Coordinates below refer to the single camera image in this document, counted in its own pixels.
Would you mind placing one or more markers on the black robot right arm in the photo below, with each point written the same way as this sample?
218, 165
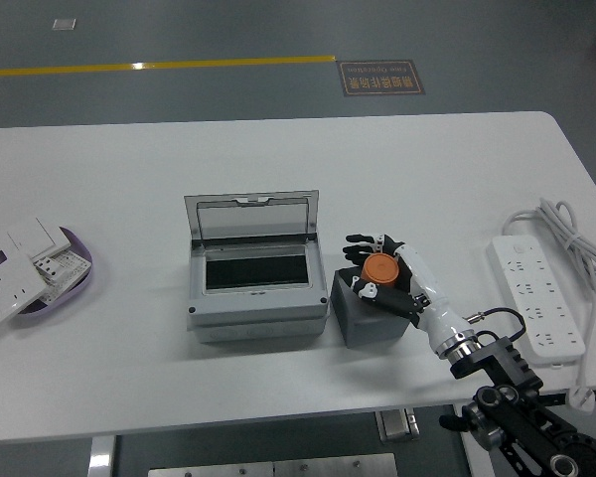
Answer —
506, 377

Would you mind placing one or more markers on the white power plug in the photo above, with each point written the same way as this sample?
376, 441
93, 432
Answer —
582, 400

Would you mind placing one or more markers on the orange cylinder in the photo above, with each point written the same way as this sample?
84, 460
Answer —
380, 268

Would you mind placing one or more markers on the small silver floor plate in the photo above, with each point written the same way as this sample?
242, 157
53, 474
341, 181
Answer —
64, 24

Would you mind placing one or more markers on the white table leg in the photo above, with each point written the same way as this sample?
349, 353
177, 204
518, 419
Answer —
472, 459
101, 457

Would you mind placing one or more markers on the white power strip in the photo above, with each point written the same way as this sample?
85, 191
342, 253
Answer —
536, 303

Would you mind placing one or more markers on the white switch plate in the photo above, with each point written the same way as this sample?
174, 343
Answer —
32, 236

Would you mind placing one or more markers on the grey metal base plate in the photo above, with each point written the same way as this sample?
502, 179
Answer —
273, 467

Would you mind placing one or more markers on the white perforated plate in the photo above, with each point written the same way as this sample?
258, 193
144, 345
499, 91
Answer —
73, 266

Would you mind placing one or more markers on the brown floor sign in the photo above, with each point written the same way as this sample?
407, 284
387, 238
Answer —
381, 78

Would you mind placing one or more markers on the purple tray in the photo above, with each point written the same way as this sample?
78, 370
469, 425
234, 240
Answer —
77, 290

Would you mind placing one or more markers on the grey cube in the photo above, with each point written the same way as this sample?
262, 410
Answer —
367, 323

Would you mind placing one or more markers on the grey box with clear lid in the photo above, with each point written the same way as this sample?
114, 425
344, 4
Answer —
258, 310

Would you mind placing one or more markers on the small white socket module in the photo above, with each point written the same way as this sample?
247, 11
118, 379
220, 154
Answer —
47, 268

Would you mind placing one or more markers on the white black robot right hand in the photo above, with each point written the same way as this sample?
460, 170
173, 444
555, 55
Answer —
429, 293

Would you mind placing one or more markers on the yellow floor tape line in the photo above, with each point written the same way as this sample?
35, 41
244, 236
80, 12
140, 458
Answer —
179, 64

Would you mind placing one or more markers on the large white socket plate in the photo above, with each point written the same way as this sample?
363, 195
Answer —
7, 290

